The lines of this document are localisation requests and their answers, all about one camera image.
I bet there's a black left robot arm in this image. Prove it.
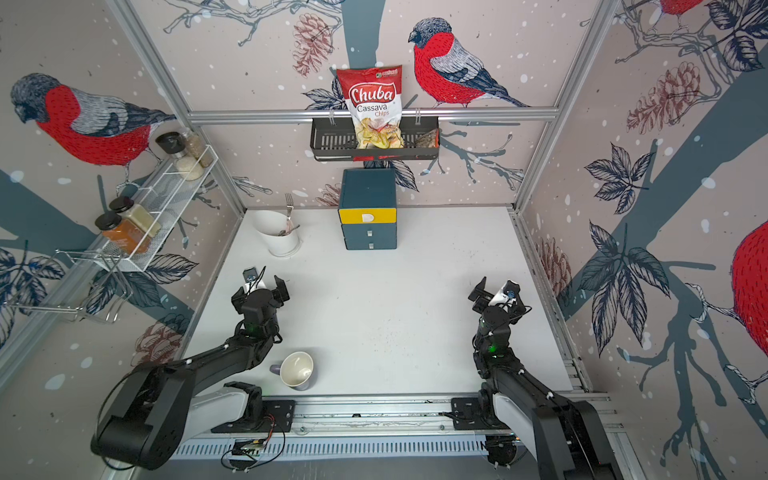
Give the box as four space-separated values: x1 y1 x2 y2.
90 277 290 470

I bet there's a white spice jar black lid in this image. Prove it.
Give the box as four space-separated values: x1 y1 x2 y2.
156 132 204 182

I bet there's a clear spice jar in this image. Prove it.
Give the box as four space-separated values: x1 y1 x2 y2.
183 131 212 168

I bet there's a red cassava chips bag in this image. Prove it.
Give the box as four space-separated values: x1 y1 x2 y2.
337 65 405 149

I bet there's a metal wire rack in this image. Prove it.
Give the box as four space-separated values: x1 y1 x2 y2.
5 250 136 324

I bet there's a white wire spice rack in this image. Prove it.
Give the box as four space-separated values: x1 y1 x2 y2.
97 145 219 272

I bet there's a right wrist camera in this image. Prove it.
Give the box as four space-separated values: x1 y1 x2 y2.
488 287 517 306

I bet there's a teal drawer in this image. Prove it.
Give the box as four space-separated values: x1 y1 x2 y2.
345 237 397 251
342 223 397 241

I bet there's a teal bottom drawer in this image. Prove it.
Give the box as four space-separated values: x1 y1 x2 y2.
345 237 397 251

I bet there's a small electronics board with wires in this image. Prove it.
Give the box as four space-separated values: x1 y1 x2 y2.
219 435 287 473

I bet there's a white and purple mug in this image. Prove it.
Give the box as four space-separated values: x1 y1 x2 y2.
269 351 315 391

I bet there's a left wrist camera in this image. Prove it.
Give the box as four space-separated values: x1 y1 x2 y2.
242 267 266 294

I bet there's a white utensil cup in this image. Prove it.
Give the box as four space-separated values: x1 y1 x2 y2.
246 210 301 258

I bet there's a metal fork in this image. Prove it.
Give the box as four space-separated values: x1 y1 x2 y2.
279 193 295 237

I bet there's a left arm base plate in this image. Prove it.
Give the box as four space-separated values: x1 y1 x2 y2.
211 381 296 434

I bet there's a black wire wall basket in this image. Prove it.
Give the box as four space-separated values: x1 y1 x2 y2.
310 116 440 162

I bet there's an orange spice jar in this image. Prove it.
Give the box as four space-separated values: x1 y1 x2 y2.
95 211 151 255

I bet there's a teal mini drawer cabinet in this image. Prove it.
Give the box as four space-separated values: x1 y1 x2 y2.
338 169 397 251

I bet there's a yellow top drawer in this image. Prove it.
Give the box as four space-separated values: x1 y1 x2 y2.
338 208 397 224

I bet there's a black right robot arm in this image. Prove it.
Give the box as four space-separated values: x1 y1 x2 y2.
468 280 622 479

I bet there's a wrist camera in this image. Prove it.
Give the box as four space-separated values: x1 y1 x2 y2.
488 287 517 306
242 267 266 294

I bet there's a beige spice jar black lid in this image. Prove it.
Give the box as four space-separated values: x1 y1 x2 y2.
109 196 161 238

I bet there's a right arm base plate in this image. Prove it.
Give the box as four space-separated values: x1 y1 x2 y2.
447 397 510 431

